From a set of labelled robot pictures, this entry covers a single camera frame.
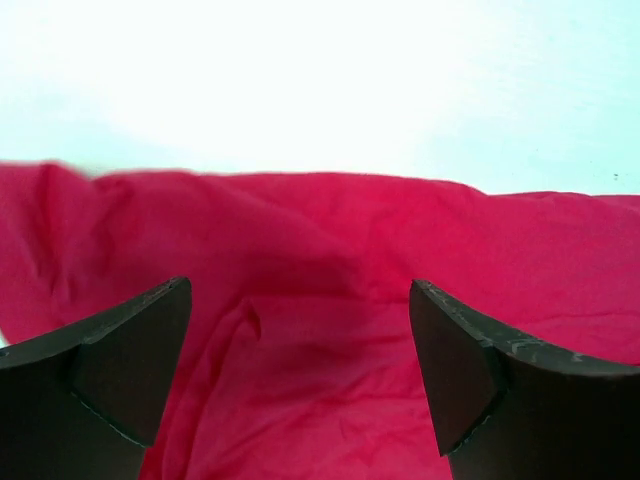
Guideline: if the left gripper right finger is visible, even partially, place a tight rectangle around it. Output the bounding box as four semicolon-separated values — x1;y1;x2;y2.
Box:
409;280;639;479

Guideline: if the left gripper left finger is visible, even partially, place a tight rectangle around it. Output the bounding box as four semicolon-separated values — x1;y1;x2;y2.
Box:
1;277;192;480

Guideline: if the red t-shirt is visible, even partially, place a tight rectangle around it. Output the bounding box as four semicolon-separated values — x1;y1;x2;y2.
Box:
1;164;639;479

